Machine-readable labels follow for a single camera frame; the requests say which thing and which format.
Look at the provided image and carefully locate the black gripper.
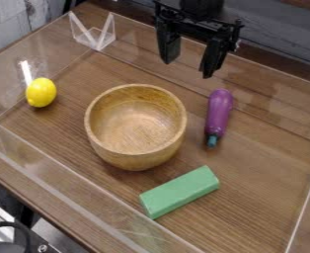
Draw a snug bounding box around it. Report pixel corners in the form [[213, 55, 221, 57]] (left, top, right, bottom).
[[153, 0, 244, 79]]

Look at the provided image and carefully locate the purple toy eggplant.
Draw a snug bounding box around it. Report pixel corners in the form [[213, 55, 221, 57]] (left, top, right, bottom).
[[204, 89, 233, 147]]

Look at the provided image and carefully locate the brown wooden bowl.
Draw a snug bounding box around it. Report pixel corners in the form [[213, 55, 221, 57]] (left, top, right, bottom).
[[83, 84, 186, 171]]

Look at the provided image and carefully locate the yellow toy lemon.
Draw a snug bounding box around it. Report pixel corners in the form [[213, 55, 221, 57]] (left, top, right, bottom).
[[25, 77, 55, 108]]

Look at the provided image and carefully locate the green rectangular block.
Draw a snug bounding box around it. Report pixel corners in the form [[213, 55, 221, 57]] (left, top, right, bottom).
[[140, 166, 220, 219]]

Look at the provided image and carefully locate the clear acrylic corner bracket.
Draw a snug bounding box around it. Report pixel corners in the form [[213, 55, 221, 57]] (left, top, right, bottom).
[[67, 12, 116, 51]]

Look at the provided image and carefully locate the clear acrylic tray wall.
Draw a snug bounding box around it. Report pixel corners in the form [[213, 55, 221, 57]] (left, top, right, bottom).
[[0, 4, 310, 253]]

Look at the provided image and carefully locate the black metal bracket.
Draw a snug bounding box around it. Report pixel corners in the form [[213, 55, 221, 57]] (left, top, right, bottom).
[[29, 231, 61, 253]]

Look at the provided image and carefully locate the black cable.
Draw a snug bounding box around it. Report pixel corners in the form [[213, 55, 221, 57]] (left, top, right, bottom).
[[0, 220, 33, 253]]

